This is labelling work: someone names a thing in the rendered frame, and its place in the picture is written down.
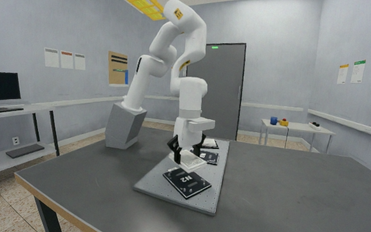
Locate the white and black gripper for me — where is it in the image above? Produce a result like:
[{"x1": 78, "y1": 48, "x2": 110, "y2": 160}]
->
[{"x1": 167, "y1": 117, "x2": 206, "y2": 164}]

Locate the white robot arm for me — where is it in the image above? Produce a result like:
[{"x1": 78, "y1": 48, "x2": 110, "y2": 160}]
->
[{"x1": 121, "y1": 0, "x2": 215, "y2": 132}]

